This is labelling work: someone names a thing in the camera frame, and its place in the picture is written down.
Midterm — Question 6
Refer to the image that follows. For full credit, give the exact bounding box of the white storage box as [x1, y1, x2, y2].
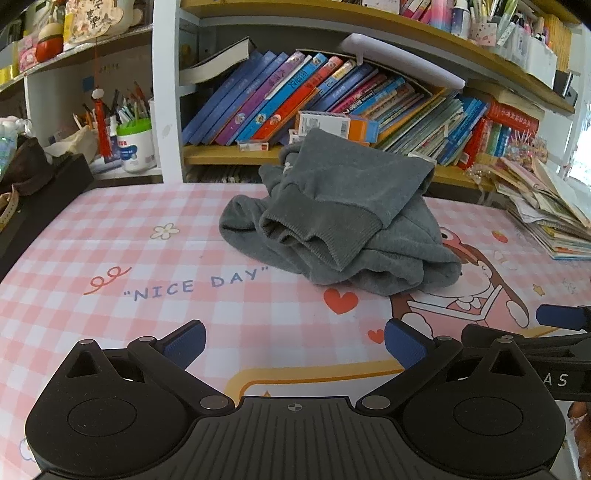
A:
[526, 39, 559, 88]

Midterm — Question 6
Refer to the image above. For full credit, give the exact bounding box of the red round doll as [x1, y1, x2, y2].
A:
[36, 21, 64, 63]

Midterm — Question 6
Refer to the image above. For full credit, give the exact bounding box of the pile of booklets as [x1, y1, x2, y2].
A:
[489, 154, 591, 261]

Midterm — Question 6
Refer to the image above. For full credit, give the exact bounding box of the row of colourful books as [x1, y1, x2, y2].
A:
[181, 50, 541, 168]

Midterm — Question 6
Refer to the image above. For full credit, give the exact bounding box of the thick black white book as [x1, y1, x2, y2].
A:
[179, 37, 257, 85]

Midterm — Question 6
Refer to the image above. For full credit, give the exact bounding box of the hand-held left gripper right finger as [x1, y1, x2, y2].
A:
[355, 318, 527, 414]

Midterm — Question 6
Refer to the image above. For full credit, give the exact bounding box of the tan strap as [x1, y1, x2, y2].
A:
[0, 191, 21, 232]

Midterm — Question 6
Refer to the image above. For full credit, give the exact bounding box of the white tissue paper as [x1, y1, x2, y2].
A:
[44, 129, 100, 162]

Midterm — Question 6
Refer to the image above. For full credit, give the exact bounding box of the white green pen tub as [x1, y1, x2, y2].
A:
[115, 119, 157, 174]

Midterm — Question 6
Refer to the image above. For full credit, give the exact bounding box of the bunch of pens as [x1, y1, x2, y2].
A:
[71, 82, 152, 131]

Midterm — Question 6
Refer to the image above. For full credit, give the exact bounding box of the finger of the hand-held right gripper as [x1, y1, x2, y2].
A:
[536, 304, 591, 332]
[462, 324, 591, 356]

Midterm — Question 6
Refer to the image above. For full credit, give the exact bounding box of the stack of yellow books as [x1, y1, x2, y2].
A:
[545, 14, 575, 72]

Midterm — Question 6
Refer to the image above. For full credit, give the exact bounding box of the brown cloth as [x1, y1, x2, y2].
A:
[0, 136, 52, 195]

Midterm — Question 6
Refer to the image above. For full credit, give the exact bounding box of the pink checked cartoon table mat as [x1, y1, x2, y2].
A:
[0, 182, 591, 480]

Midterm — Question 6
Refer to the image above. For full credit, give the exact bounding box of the white wooden bookshelf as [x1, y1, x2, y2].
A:
[0, 0, 591, 197]

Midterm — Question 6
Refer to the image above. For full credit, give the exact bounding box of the red bottle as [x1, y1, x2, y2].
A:
[91, 88, 112, 160]

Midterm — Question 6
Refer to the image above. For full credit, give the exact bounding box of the iridescent plush bag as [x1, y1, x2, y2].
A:
[0, 117, 33, 182]

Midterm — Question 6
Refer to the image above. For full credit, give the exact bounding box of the person's right hand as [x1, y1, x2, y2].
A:
[568, 401, 591, 462]

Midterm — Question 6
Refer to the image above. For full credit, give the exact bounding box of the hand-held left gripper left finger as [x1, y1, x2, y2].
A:
[62, 320, 236, 414]

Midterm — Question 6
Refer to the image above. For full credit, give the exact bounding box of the orange white carton box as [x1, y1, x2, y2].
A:
[295, 111, 380, 145]

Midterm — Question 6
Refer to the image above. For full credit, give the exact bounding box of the colourful bead ornament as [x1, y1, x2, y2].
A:
[505, 131, 550, 163]

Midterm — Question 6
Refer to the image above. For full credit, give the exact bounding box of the white desk lamp bar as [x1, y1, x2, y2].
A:
[340, 33, 466, 89]

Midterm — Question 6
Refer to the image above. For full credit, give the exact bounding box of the row of upper shelf books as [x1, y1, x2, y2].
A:
[399, 0, 455, 28]

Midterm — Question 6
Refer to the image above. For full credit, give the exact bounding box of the grey sweatshirt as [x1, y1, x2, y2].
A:
[218, 128, 463, 296]

